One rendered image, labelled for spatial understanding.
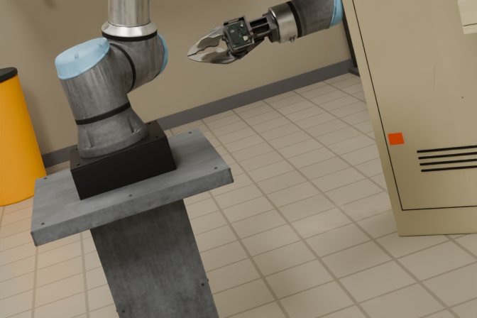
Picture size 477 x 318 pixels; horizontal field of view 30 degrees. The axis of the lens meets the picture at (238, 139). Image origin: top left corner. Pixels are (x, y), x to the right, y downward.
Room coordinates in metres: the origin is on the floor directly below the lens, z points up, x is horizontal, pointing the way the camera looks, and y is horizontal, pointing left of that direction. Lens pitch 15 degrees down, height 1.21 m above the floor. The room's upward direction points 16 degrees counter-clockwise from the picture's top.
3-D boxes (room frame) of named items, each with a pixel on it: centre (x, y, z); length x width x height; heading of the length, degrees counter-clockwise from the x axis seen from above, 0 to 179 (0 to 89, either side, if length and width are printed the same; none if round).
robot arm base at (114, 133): (2.28, 0.32, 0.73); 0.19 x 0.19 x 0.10
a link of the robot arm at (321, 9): (2.10, -0.26, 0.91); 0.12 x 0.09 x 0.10; 98
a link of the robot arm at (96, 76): (2.29, 0.32, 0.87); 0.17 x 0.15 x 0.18; 146
